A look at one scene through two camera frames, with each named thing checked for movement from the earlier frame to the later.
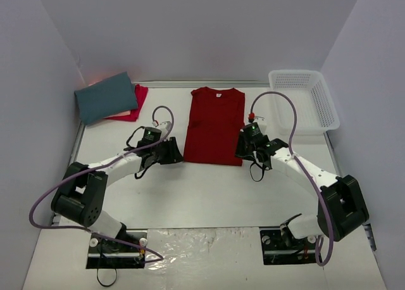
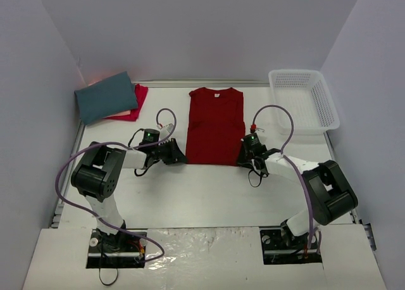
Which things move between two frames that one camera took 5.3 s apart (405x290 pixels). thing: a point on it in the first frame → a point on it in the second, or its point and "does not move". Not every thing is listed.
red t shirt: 215,128 does not move
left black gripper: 169,151 does not move
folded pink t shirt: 124,113 does not move
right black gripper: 242,149 → 250,157
